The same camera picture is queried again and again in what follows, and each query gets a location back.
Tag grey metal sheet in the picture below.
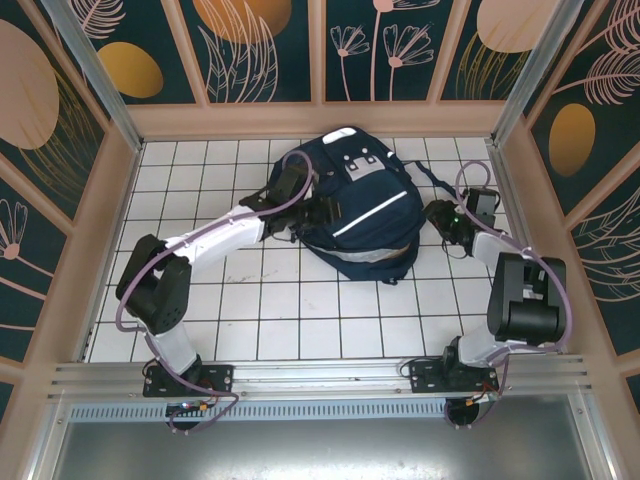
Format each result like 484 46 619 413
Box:
49 422 591 480

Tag perforated metal cable tray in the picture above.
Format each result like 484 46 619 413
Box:
67 402 576 425

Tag aluminium corner post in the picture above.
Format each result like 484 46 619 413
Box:
491 0 599 149
42 0 146 154

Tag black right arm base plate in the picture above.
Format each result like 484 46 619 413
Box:
399 358 501 401

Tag aluminium mounting rail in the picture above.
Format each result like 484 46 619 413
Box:
47 353 594 402

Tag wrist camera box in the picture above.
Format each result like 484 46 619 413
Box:
467 187 501 227
269 167 315 202

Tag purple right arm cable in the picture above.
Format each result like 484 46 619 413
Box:
443 159 572 432

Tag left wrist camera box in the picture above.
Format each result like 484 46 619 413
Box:
269 167 315 202

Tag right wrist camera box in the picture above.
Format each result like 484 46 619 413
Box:
467 187 501 227

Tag navy blue student backpack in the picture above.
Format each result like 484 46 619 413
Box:
267 124 466 287

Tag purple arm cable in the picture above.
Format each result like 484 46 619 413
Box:
114 149 317 437
443 159 572 432

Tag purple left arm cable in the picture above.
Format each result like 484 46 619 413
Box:
114 149 317 437

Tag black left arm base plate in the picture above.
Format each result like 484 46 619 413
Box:
142 362 236 399

